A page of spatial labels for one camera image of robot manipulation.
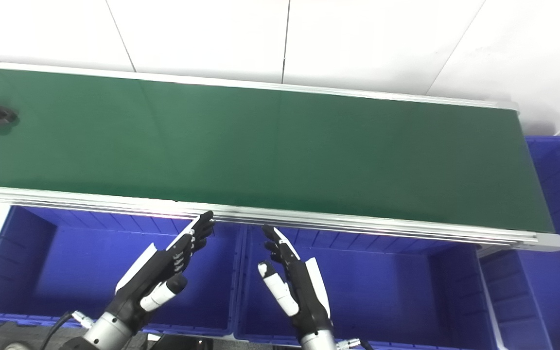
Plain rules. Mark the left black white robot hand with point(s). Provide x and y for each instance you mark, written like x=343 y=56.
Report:
x=156 y=272

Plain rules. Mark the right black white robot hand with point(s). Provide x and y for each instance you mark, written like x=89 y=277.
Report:
x=304 y=291

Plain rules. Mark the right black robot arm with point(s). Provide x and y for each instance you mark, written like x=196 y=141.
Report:
x=318 y=341

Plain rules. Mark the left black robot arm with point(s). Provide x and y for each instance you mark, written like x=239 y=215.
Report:
x=107 y=333

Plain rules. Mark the blue plastic bin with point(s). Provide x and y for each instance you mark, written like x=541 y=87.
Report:
x=382 y=291
x=552 y=272
x=76 y=272

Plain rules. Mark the green conveyor belt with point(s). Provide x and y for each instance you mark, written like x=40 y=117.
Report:
x=280 y=155
x=358 y=224

